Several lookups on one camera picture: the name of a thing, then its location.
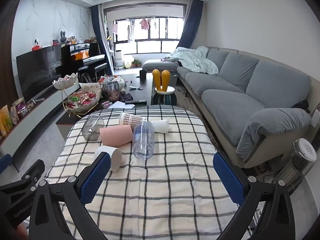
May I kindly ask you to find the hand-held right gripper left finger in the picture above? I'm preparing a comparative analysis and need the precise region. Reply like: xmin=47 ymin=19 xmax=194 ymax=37
xmin=29 ymin=152 xmax=113 ymax=240

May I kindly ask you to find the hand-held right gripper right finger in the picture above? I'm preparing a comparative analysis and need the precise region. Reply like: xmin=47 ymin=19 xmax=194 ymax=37
xmin=212 ymin=151 xmax=298 ymax=240

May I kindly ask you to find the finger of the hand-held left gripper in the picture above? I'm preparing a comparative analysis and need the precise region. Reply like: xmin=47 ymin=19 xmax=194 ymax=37
xmin=0 ymin=154 xmax=12 ymax=173
xmin=21 ymin=159 xmax=46 ymax=181

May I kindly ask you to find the pink cup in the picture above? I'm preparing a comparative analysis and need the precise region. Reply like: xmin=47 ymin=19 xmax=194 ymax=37
xmin=100 ymin=125 xmax=133 ymax=147

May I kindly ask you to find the clear glass cup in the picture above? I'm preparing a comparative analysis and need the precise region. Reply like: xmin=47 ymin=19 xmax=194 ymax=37
xmin=81 ymin=116 xmax=105 ymax=141

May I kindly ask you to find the clear plastic cup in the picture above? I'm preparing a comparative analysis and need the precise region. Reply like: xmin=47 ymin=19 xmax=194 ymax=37
xmin=132 ymin=120 xmax=155 ymax=160

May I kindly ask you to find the checkered paper cup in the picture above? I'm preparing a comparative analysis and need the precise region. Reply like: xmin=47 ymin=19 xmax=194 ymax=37
xmin=119 ymin=112 xmax=146 ymax=132

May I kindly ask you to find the white paper cup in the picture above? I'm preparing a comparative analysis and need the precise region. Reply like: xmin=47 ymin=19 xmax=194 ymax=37
xmin=151 ymin=119 xmax=170 ymax=134

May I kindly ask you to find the row of snack packets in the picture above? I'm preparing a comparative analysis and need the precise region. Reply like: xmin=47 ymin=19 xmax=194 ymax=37
xmin=0 ymin=97 xmax=34 ymax=137

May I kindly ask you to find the white television cabinet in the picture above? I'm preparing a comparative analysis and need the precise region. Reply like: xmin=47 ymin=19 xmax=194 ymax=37
xmin=0 ymin=80 xmax=81 ymax=166

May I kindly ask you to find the checkered tablecloth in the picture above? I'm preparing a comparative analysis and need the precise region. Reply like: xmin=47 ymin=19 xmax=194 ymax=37
xmin=46 ymin=104 xmax=253 ymax=240

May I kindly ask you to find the electric heater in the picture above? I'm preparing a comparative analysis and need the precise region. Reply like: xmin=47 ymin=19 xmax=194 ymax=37
xmin=271 ymin=138 xmax=318 ymax=193

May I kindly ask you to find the grey sofa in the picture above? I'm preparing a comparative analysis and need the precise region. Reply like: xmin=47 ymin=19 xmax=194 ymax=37
xmin=142 ymin=46 xmax=313 ymax=168

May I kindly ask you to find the white paper sheet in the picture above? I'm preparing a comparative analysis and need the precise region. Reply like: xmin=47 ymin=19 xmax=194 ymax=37
xmin=108 ymin=101 xmax=137 ymax=109

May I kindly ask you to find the pile of wrapped candies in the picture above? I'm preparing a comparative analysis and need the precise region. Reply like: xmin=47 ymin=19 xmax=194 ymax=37
xmin=66 ymin=89 xmax=101 ymax=108

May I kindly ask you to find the glass jar of nuts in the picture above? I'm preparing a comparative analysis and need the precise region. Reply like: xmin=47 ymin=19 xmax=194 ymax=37
xmin=106 ymin=80 xmax=119 ymax=102

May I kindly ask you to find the white tiered snack stand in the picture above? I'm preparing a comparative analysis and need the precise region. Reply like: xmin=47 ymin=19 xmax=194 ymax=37
xmin=52 ymin=72 xmax=103 ymax=118

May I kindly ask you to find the black television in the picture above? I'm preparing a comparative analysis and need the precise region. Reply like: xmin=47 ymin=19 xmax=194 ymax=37
xmin=16 ymin=45 xmax=63 ymax=102

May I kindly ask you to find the dark coffee table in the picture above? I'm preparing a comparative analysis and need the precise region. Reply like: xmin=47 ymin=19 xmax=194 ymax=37
xmin=56 ymin=73 xmax=154 ymax=126

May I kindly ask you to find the black bag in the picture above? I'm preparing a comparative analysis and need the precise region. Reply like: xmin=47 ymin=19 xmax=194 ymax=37
xmin=291 ymin=99 xmax=311 ymax=113

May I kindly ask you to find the black piano bench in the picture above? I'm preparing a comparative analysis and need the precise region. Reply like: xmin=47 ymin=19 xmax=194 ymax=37
xmin=78 ymin=63 xmax=108 ymax=83

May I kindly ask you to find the black piano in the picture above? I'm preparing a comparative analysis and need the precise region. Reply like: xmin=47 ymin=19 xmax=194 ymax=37
xmin=61 ymin=42 xmax=108 ymax=81

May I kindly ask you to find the yellow rabbit ear stool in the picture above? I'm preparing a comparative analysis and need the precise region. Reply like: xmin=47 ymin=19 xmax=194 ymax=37
xmin=152 ymin=69 xmax=177 ymax=106

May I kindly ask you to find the white air purifier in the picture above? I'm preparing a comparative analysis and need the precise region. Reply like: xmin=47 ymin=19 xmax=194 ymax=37
xmin=114 ymin=50 xmax=125 ymax=70

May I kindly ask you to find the light blue blanket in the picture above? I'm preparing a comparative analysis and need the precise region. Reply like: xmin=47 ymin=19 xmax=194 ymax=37
xmin=164 ymin=46 xmax=219 ymax=76

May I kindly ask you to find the dark blue curtain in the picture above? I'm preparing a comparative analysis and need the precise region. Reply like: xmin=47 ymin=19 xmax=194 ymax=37
xmin=177 ymin=0 xmax=204 ymax=49
xmin=90 ymin=4 xmax=114 ymax=76

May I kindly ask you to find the hanging pink garment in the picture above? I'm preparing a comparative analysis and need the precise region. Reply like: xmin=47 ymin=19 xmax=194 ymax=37
xmin=139 ymin=18 xmax=151 ymax=31

